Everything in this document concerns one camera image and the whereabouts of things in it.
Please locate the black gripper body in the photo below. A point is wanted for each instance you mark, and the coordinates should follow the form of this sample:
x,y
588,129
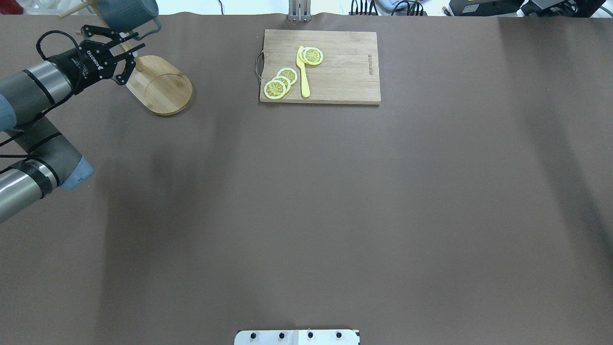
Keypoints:
x,y
73,67

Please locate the red thermos bottle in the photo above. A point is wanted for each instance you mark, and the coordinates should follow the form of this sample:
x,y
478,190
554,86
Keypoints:
x,y
10,7

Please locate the dark green mug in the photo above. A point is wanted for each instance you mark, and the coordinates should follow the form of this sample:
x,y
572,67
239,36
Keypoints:
x,y
127,15

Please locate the white camera mast base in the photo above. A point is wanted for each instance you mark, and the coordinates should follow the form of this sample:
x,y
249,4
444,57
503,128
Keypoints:
x,y
298,337

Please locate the wooden cup rack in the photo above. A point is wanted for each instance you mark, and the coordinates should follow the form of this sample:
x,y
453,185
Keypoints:
x,y
157,84

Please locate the aluminium frame post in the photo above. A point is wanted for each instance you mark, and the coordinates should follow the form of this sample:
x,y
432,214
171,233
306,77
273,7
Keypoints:
x,y
299,11

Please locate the black power adapter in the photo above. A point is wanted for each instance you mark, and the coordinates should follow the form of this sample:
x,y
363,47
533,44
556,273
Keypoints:
x,y
484,8

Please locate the lemon slice middle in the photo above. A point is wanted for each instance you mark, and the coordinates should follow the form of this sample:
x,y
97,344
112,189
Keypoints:
x,y
286,82

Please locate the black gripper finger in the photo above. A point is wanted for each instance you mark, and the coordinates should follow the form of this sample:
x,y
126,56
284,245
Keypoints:
x,y
129,60
116,37

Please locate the bamboo cutting board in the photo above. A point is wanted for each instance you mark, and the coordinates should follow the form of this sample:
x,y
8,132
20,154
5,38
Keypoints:
x,y
348,74

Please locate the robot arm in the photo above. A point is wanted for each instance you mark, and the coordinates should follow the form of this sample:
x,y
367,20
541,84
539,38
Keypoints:
x,y
49,160

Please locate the lemon slice front left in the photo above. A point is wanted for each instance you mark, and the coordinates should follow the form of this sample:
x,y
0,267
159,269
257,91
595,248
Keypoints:
x,y
311,55

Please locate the lemon slice behind left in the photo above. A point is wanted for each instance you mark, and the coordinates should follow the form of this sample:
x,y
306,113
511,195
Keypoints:
x,y
300,55

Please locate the lemon slice lower cluster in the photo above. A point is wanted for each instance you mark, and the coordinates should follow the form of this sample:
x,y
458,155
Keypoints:
x,y
288,73

